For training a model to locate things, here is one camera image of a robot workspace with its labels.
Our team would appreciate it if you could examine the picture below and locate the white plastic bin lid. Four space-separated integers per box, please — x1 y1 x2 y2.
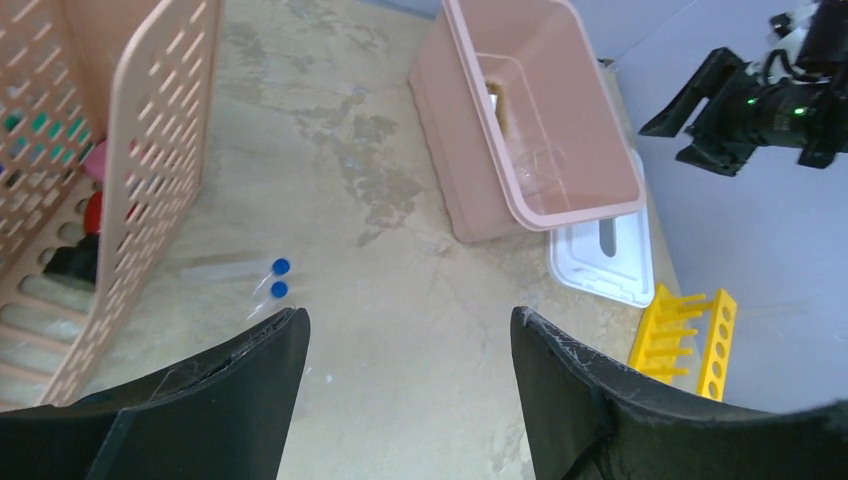
547 148 656 310

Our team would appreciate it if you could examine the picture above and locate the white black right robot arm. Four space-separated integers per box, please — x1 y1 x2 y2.
639 1 847 177

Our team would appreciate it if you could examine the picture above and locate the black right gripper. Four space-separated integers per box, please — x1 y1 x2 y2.
639 47 847 177

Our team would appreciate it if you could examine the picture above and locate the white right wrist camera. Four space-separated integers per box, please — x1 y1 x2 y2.
769 1 819 66

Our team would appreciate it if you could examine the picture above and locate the blue capped tube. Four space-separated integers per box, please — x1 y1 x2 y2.
247 280 289 321
178 257 292 285

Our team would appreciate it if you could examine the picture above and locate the yellow test tube rack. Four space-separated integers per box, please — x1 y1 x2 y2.
627 283 738 402

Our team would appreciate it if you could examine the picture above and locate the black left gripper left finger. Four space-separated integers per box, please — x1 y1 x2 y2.
1 308 311 479

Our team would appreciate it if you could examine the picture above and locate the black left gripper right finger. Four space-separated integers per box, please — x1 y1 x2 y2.
510 307 847 479

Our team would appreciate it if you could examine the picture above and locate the pink eraser block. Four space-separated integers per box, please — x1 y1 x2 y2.
83 140 108 184

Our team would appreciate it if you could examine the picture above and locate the brown bristle tube brush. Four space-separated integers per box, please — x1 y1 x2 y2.
485 80 514 141

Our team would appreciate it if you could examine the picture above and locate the orange perforated file organizer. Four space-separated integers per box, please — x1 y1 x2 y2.
1 1 224 411

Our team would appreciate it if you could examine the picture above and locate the pink plastic bin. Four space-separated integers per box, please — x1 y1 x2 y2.
409 1 646 243

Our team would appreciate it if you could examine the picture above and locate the red black stamp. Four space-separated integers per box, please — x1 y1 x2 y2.
83 190 104 238

